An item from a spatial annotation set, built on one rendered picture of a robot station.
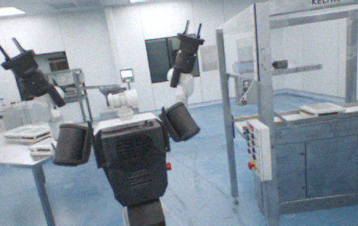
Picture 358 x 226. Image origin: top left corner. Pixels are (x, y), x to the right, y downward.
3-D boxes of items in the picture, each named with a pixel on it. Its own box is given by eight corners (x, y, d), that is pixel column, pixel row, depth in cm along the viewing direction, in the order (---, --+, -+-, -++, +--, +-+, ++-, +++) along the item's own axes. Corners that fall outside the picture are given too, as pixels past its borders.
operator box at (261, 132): (261, 181, 117) (257, 129, 111) (250, 166, 133) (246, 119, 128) (273, 180, 117) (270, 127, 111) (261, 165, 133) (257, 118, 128)
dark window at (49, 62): (21, 101, 640) (9, 57, 615) (22, 101, 641) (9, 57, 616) (74, 93, 657) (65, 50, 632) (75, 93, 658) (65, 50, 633)
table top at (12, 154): (-72, 160, 240) (-74, 157, 239) (29, 126, 337) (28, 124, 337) (34, 169, 180) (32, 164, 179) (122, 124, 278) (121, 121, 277)
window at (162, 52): (151, 83, 683) (144, 39, 657) (151, 83, 684) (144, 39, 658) (199, 76, 701) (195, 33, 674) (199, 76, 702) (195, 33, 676)
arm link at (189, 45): (203, 41, 105) (196, 68, 110) (206, 38, 113) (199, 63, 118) (175, 33, 106) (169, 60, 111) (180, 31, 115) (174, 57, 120)
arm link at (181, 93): (195, 74, 115) (194, 96, 124) (180, 67, 119) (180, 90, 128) (186, 80, 111) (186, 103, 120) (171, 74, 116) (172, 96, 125)
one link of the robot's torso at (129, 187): (191, 201, 93) (179, 108, 85) (97, 229, 84) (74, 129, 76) (171, 169, 121) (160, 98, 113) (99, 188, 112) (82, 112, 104)
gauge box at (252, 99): (239, 106, 186) (237, 79, 182) (235, 103, 197) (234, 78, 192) (268, 102, 186) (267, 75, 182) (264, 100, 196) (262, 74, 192)
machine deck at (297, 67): (237, 81, 182) (237, 75, 181) (226, 77, 219) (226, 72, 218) (323, 69, 182) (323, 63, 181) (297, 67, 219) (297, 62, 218)
